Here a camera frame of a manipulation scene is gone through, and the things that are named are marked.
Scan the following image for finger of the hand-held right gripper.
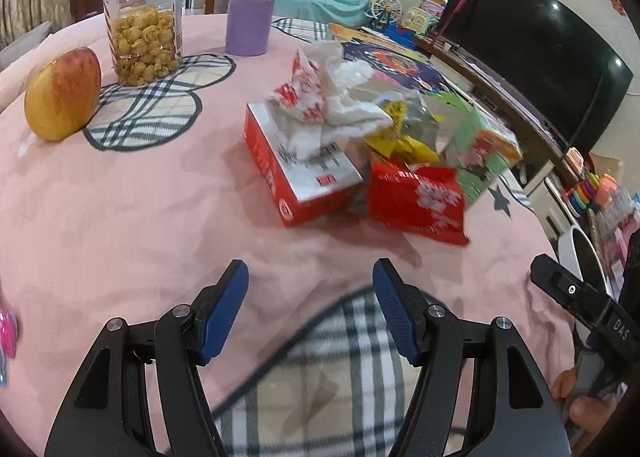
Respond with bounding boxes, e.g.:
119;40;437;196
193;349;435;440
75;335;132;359
530;253;613;325

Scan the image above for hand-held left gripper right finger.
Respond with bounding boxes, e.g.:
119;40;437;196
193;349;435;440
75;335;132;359
371;258;572;457

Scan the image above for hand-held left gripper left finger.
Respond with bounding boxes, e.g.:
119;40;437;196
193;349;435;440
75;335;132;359
44;259;250;457

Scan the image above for white rimmed trash bin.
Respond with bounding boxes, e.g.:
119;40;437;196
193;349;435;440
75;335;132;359
556;224;613;298

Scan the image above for red snack wrapper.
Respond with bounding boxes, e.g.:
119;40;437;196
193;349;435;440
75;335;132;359
365;161;471;246

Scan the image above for red tissue box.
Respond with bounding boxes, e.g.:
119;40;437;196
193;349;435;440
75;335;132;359
244;101;364;228

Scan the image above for yellow snack wrapper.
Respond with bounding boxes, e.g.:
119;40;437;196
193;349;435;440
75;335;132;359
364;87;451;165

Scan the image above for person's right hand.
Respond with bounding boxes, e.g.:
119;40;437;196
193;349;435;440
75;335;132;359
550;367;624;437

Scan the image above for pink plastic storage boxes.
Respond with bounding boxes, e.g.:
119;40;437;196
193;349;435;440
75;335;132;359
587;177;640;278

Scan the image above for pink plaid patch tablecloth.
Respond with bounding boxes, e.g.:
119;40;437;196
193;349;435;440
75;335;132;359
0;12;576;457

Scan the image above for green cartoon carton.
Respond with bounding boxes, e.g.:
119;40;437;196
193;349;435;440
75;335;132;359
435;92;524;200

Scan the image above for white red plastic bag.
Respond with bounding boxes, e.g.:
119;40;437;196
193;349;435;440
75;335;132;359
264;44;396;160

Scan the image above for pink candy wrapper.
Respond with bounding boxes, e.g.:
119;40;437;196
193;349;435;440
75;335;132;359
0;309;18;363

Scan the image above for colourful picture book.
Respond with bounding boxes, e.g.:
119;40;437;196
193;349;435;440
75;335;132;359
327;22;483;108

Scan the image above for black flat television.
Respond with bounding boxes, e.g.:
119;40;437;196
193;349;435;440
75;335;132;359
440;0;635;150

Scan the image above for red yellow apple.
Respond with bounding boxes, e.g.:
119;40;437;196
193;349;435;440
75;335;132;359
24;47;102;142

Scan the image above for clear popcorn jar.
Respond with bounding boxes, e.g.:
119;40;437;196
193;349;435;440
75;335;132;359
100;0;185;87

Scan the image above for colourful toy house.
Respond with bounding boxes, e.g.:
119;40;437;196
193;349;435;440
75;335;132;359
402;4;435;33

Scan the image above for ferris wheel toy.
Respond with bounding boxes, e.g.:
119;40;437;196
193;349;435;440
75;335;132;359
365;0;403;30

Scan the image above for pink covered sofa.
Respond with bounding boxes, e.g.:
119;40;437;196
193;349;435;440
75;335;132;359
0;20;56;70

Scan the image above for rainbow stacking ring toy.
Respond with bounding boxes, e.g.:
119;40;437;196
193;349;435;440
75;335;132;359
564;172;603;218

